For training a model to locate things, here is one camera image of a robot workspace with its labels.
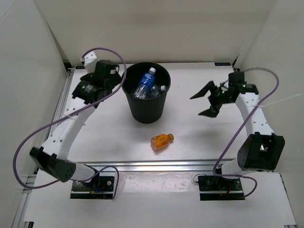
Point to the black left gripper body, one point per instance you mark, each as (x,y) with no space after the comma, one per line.
(117,80)

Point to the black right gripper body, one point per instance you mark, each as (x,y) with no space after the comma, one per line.
(217,97)

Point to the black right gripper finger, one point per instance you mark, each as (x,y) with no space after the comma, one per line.
(212,112)
(209,87)

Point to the clear bottle blue label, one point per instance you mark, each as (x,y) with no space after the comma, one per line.
(145,84)

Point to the clear bottle white orange label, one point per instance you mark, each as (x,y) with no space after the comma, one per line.
(157,90)

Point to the orange juice bottle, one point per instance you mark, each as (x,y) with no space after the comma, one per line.
(161,141)

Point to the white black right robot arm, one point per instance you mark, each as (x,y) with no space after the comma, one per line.
(262,148)

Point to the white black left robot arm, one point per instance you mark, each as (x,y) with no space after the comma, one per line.
(51,156)

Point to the black ribbed plastic bin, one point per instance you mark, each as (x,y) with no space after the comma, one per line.
(150,109)

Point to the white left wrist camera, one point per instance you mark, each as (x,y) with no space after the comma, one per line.
(89,61)

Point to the white cable tie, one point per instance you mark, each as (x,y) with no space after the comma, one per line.
(277,101)

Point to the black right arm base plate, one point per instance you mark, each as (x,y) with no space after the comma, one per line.
(214,188)

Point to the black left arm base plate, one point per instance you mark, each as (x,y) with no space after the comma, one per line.
(101,187)

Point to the aluminium table frame rail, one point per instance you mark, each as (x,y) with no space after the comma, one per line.
(155,187)

